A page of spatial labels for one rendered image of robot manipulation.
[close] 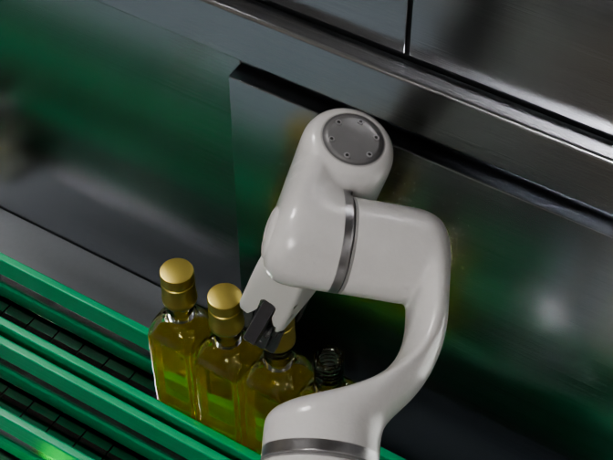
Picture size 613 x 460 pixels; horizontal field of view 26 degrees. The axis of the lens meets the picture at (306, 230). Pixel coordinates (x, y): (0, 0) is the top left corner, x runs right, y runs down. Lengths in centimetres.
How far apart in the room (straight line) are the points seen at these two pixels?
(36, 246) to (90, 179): 17
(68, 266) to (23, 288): 9
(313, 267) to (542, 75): 26
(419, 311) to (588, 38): 25
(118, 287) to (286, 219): 71
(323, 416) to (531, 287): 37
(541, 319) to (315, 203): 35
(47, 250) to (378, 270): 80
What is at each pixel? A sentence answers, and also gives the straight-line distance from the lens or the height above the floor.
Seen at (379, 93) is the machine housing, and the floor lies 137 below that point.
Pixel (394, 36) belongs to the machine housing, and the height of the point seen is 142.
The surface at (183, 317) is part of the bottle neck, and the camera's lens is 134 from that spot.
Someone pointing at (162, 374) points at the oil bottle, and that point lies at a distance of 142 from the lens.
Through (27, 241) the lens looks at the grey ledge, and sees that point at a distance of 173.
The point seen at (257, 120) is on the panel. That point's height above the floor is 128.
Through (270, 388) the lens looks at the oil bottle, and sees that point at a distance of 131.
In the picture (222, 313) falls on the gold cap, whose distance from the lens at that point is 128.
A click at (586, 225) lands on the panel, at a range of 115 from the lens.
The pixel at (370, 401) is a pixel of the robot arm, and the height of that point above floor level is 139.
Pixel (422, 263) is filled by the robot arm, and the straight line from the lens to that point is 99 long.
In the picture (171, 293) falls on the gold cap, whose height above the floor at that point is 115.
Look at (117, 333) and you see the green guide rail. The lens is 155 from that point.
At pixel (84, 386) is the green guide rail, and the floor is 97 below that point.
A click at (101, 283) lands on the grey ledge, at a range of 167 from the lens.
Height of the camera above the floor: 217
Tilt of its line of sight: 49 degrees down
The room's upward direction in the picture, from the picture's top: straight up
